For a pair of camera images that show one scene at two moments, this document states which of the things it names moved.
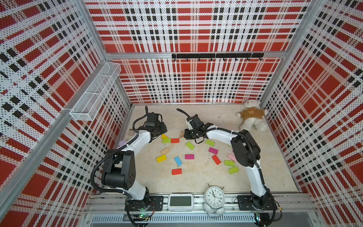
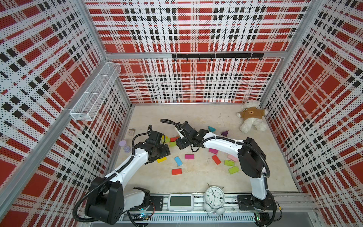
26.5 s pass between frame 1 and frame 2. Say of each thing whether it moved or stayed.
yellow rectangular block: stayed
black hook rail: stayed
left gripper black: moved
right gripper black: moved
